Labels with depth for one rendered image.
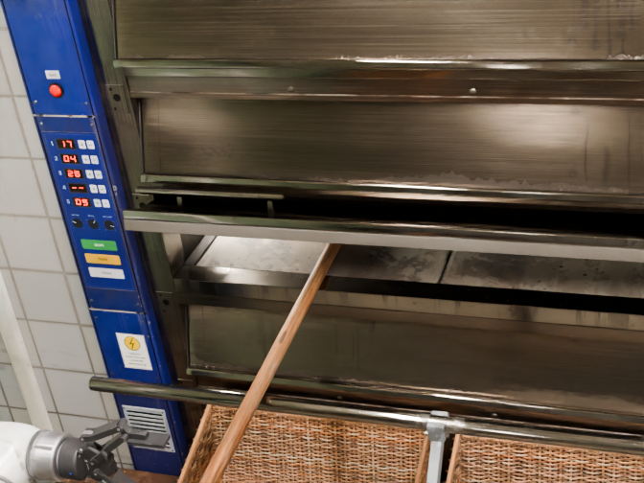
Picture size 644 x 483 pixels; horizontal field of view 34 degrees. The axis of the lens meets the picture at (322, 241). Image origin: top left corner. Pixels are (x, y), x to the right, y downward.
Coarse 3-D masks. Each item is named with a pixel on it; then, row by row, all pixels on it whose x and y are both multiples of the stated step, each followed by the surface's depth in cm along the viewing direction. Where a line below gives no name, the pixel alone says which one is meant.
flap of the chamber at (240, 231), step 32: (128, 224) 219; (160, 224) 216; (192, 224) 214; (224, 224) 212; (448, 224) 204; (480, 224) 203; (512, 224) 202; (544, 224) 201; (576, 224) 200; (608, 224) 199; (640, 224) 198; (576, 256) 190; (608, 256) 188; (640, 256) 186
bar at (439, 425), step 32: (96, 384) 214; (128, 384) 212; (160, 384) 210; (320, 416) 199; (352, 416) 196; (384, 416) 194; (416, 416) 193; (448, 416) 192; (608, 448) 182; (640, 448) 180
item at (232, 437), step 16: (320, 256) 239; (320, 272) 232; (304, 288) 227; (304, 304) 223; (288, 320) 218; (288, 336) 214; (272, 352) 209; (272, 368) 206; (256, 384) 201; (256, 400) 199; (240, 416) 194; (240, 432) 191; (224, 448) 187; (224, 464) 185; (208, 480) 181
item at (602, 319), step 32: (192, 288) 243; (224, 288) 240; (256, 288) 237; (288, 288) 234; (320, 288) 232; (352, 288) 230; (384, 288) 229; (416, 288) 227; (448, 288) 226; (480, 288) 224; (512, 288) 223; (544, 320) 217; (576, 320) 215; (608, 320) 213; (640, 320) 210
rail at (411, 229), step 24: (144, 216) 217; (168, 216) 215; (192, 216) 213; (216, 216) 212; (240, 216) 210; (264, 216) 209; (504, 240) 193; (528, 240) 192; (552, 240) 190; (576, 240) 189; (600, 240) 188; (624, 240) 186
